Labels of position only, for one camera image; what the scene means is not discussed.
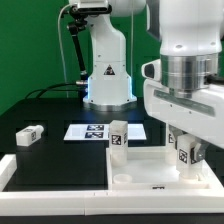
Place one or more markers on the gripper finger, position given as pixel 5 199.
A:
pixel 175 132
pixel 200 151

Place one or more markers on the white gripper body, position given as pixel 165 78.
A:
pixel 202 115

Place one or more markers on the white square table top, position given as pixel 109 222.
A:
pixel 147 169

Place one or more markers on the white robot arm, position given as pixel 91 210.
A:
pixel 182 87

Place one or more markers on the white U-shaped border fence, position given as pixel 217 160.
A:
pixel 47 203

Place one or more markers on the white fiducial marker plate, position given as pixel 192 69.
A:
pixel 87 132

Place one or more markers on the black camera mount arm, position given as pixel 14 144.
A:
pixel 75 27

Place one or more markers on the white camera box top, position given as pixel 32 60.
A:
pixel 93 6

